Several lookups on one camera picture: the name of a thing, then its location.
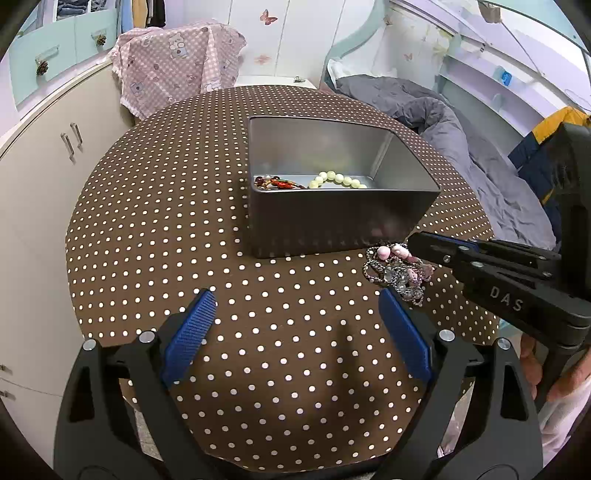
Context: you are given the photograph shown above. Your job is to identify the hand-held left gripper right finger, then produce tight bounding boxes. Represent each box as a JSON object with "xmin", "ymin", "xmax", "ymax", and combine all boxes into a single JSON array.
[{"xmin": 374, "ymin": 290, "xmax": 542, "ymax": 480}]

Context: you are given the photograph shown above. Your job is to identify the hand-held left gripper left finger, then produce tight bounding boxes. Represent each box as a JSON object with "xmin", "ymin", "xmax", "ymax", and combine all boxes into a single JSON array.
[{"xmin": 54, "ymin": 290, "xmax": 222, "ymax": 480}]

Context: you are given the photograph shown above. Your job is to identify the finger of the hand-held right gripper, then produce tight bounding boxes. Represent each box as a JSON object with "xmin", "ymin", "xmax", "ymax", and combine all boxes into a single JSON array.
[
  {"xmin": 421, "ymin": 232, "xmax": 562, "ymax": 264},
  {"xmin": 406, "ymin": 233, "xmax": 551, "ymax": 280}
]

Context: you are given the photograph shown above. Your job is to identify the pink and grey bead bracelet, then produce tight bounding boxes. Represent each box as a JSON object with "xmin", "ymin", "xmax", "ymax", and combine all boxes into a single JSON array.
[{"xmin": 364, "ymin": 247, "xmax": 426, "ymax": 306}]

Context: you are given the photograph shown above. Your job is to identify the grey metal tin box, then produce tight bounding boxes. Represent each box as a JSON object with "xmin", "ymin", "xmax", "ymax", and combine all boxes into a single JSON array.
[{"xmin": 248, "ymin": 116, "xmax": 440, "ymax": 259}]

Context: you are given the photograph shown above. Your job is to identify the cream bead bracelet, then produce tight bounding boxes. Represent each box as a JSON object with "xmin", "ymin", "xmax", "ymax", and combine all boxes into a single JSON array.
[{"xmin": 308, "ymin": 171, "xmax": 368, "ymax": 190}]

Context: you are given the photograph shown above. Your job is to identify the person's right hand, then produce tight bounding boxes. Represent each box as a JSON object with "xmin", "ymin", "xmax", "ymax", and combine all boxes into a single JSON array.
[{"xmin": 519, "ymin": 332, "xmax": 591, "ymax": 403}]

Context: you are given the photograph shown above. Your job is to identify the yellow and navy jacket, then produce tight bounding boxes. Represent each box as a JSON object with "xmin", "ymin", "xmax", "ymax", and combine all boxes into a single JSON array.
[{"xmin": 508, "ymin": 106, "xmax": 591, "ymax": 217}]

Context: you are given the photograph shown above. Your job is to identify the grey duvet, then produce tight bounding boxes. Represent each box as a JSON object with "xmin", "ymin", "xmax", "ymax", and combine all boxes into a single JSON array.
[{"xmin": 335, "ymin": 76, "xmax": 557, "ymax": 250}]

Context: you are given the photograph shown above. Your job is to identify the brown polka dot tablecloth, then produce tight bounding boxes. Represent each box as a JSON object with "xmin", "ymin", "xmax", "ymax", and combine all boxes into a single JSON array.
[{"xmin": 65, "ymin": 85, "xmax": 502, "ymax": 474}]

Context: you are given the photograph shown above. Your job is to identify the white low cabinet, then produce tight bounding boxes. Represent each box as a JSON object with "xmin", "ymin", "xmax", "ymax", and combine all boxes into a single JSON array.
[{"xmin": 0, "ymin": 60, "xmax": 139, "ymax": 462}]

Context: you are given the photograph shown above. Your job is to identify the red box with white lid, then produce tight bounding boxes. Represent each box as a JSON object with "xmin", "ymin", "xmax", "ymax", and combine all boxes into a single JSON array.
[{"xmin": 235, "ymin": 74, "xmax": 320, "ymax": 91}]

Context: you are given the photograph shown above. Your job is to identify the pink printed cloth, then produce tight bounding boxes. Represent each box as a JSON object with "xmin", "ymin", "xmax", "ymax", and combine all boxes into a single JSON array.
[{"xmin": 109, "ymin": 22, "xmax": 247, "ymax": 120}]

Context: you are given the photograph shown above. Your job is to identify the white wardrobe doors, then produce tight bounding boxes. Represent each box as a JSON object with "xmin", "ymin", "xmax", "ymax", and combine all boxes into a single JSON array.
[{"xmin": 217, "ymin": 0, "xmax": 379, "ymax": 86}]

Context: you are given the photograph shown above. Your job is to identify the narrow teal drawer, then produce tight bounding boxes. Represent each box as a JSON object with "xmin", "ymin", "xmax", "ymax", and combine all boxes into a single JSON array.
[{"xmin": 74, "ymin": 6, "xmax": 120, "ymax": 62}]

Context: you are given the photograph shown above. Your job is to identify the wide teal drawer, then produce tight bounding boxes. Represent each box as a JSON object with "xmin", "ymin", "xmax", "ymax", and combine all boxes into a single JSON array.
[{"xmin": 10, "ymin": 21, "xmax": 78, "ymax": 106}]

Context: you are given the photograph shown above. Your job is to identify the light blue hanging garment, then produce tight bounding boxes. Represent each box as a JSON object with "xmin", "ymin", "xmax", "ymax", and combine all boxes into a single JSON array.
[{"xmin": 117, "ymin": 0, "xmax": 136, "ymax": 34}]

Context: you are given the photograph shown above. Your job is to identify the teal bunk bed frame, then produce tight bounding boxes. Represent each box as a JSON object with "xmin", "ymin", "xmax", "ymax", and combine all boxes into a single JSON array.
[{"xmin": 321, "ymin": 0, "xmax": 591, "ymax": 116}]

